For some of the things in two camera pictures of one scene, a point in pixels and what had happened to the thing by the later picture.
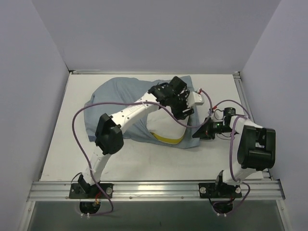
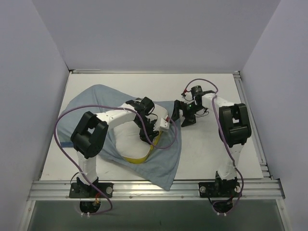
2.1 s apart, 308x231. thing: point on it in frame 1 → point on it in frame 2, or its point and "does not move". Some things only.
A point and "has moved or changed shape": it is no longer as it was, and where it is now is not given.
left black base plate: x=85 y=190 does not move
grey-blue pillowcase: x=116 y=93 → x=161 y=165
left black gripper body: x=184 y=112 → x=146 y=130
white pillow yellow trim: x=162 y=124 has moved or changed shape
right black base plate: x=217 y=190 does not move
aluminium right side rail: x=248 y=110 does not move
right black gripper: x=209 y=130 → x=184 y=113
